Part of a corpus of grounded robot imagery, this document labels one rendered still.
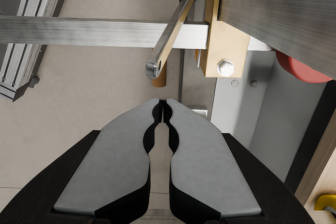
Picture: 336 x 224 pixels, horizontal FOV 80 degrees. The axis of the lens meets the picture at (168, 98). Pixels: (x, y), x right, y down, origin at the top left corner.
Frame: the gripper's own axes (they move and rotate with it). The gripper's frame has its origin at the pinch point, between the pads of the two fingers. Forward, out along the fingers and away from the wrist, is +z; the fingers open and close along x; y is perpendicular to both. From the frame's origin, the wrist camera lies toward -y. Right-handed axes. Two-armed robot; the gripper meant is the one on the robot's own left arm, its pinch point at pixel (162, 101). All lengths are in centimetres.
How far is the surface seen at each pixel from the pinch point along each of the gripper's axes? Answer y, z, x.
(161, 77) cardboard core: 35, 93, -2
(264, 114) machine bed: 23, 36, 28
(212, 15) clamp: -4.0, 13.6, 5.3
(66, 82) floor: 44, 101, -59
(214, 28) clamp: -2.7, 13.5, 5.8
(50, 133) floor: 82, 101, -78
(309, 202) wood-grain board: 24.3, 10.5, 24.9
